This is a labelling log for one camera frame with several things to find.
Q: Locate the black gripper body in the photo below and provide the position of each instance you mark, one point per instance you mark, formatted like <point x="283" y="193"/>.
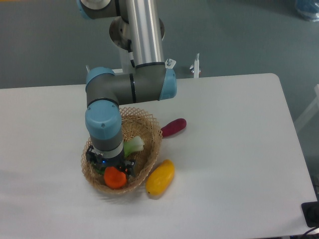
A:
<point x="114" y="161"/>

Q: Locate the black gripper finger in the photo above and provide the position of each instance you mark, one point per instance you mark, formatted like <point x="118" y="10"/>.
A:
<point x="94" y="158"/>
<point x="128" y="167"/>

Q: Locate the orange fruit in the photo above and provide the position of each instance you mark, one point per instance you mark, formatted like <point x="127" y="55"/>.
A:
<point x="114" y="178"/>

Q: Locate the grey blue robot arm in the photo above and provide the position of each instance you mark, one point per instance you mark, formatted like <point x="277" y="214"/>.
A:
<point x="150" y="80"/>

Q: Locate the woven wicker basket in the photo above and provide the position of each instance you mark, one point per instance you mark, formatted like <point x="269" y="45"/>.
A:
<point x="135" y="122"/>

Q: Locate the green bok choy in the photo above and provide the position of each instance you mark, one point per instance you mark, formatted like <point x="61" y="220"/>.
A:
<point x="136" y="144"/>

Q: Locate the yellow mango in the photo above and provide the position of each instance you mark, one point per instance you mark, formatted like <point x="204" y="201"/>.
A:
<point x="160" y="178"/>

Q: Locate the purple sweet potato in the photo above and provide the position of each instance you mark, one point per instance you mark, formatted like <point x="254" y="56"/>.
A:
<point x="173" y="127"/>

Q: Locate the black device at edge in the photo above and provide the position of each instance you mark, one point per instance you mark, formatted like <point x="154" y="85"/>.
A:
<point x="311" y="213"/>

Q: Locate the blue object top right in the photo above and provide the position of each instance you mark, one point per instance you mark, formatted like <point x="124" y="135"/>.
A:
<point x="308" y="9"/>

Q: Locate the white table leg bracket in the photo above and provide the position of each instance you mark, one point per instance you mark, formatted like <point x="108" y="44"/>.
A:
<point x="195" y="67"/>

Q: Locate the white frame right edge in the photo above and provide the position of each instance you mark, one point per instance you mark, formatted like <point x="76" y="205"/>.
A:
<point x="311" y="110"/>

